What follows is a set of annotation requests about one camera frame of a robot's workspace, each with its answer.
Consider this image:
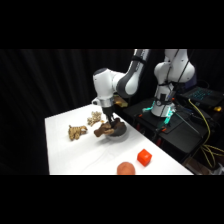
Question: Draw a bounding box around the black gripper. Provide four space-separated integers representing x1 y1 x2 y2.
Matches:
101 105 118 127

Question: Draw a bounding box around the brown plush deer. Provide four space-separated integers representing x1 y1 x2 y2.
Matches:
93 117 126 139

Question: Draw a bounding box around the grey metal bowl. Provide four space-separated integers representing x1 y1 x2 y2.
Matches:
105 121 128 141

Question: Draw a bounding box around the spotted plush giraffe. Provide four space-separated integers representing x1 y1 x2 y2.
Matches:
86 110 103 128

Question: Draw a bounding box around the striped plush tiger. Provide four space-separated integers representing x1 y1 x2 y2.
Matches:
67 124 89 142

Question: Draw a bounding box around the red cube block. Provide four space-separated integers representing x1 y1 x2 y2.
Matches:
136 148 153 167

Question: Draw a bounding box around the orange round ball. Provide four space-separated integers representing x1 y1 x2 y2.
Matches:
116 161 137 176

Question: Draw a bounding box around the black robot stand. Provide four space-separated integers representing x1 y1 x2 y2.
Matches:
122 97 224 165

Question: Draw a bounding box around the black curtain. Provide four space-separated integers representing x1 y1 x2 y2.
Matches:
0 49 224 176

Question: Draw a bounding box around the black laptop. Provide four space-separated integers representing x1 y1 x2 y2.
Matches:
179 85 224 108

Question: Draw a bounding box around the yellow cable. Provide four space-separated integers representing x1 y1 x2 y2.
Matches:
187 97 224 169

